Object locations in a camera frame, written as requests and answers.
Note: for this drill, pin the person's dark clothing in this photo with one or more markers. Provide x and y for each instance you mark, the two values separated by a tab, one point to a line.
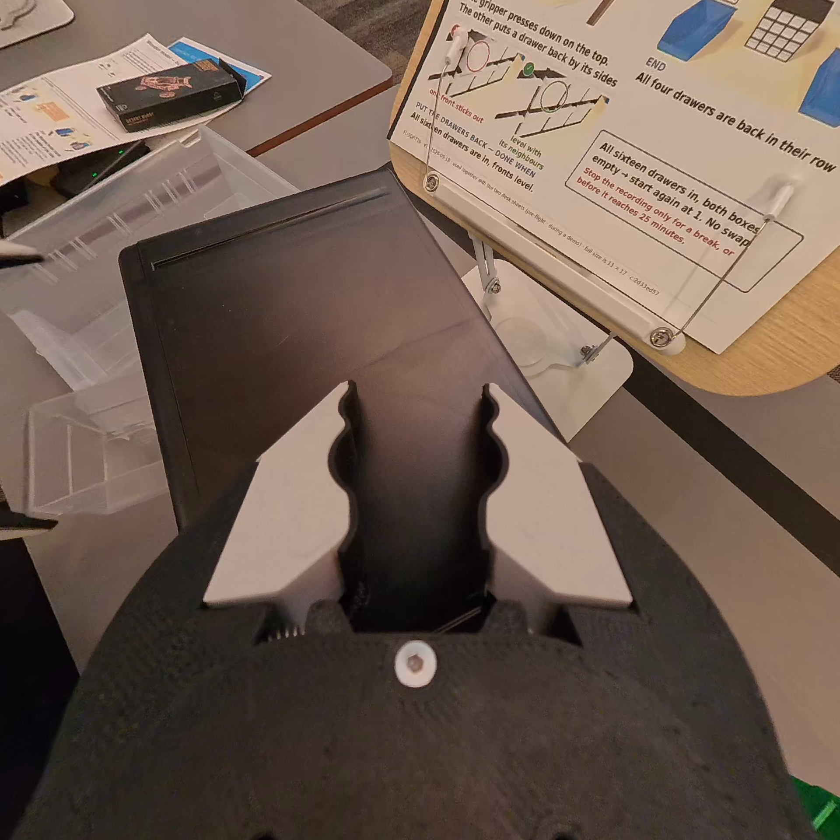
26	689

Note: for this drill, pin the white instruction sheet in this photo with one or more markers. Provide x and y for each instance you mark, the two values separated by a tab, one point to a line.
65	105

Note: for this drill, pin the white stand base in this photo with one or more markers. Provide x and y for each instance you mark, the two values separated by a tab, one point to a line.
590	387

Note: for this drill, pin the black drawer cabinet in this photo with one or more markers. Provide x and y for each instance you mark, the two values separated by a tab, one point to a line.
295	295

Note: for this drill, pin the blue printed sheet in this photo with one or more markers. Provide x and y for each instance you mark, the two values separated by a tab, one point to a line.
253	72

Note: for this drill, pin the grey pad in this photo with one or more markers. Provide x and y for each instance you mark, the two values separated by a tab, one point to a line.
33	19

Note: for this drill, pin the instruction sheet on wooden stand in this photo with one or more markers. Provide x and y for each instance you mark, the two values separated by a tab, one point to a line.
774	354

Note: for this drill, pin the clear plastic drawer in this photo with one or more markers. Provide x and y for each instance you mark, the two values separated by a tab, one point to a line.
98	459
79	354

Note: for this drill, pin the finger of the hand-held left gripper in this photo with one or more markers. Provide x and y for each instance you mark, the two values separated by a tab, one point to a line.
19	526
16	254

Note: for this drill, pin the black device with green lights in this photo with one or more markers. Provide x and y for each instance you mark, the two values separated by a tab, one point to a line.
98	167

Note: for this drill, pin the long black tape strip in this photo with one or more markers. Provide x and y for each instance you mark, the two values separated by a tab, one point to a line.
722	453

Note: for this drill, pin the black model kit box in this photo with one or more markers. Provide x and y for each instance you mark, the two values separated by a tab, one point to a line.
170	95

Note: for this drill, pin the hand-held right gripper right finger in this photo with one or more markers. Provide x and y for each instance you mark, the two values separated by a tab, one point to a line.
558	525

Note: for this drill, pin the large clear plastic bin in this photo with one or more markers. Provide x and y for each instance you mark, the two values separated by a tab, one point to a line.
197	190

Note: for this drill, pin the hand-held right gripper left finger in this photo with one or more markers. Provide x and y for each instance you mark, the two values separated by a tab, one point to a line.
282	518

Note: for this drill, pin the green plastic bin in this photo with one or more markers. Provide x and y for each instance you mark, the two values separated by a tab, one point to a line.
820	814

